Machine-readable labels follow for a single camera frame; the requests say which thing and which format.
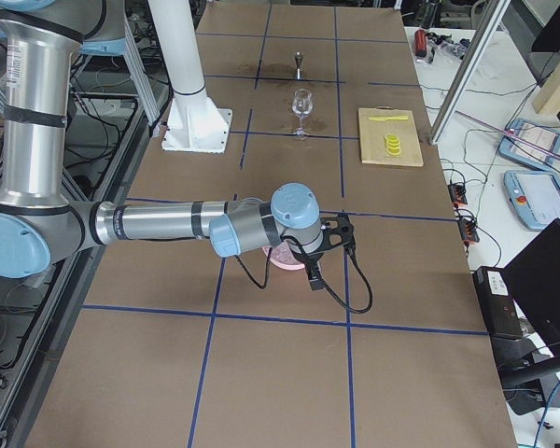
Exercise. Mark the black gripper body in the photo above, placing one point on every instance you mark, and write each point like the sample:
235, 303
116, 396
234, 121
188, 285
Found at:
309, 260

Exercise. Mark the steel jigger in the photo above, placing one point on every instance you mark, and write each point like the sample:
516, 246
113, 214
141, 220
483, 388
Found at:
298, 57

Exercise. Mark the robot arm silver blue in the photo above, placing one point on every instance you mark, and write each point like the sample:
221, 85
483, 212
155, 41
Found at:
39, 226

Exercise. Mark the clear wine glass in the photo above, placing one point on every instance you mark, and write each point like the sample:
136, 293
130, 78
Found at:
302, 107

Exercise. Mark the pink bowl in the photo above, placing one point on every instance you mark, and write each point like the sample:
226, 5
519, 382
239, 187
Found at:
282, 257

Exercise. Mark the bamboo cutting board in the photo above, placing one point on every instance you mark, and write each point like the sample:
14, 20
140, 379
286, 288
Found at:
372, 138

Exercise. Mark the yellow plastic knife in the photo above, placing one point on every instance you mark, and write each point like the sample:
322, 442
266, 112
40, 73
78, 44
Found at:
388, 118

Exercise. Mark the black box device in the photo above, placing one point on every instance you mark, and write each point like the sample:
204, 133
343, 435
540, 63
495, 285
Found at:
497, 306

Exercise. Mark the blue teach pendant far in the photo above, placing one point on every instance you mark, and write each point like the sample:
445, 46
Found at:
539, 135

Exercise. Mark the blue teach pendant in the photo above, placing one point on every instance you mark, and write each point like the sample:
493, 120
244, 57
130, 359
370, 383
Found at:
534, 196
539, 135

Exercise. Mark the blue teach pendant near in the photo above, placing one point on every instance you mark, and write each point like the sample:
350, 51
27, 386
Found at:
534, 196

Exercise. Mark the black monitor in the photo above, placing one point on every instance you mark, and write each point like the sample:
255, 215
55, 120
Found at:
533, 281

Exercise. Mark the red thermos bottle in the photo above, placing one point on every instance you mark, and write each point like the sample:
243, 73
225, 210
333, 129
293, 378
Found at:
420, 44

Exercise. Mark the silver grabber stick green tip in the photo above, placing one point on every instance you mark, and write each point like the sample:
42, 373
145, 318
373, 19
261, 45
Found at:
526, 142

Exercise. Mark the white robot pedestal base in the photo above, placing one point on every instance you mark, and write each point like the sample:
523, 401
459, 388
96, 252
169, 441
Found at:
195, 123

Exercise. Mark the aluminium frame post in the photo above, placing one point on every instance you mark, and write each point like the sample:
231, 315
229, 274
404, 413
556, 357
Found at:
491, 19

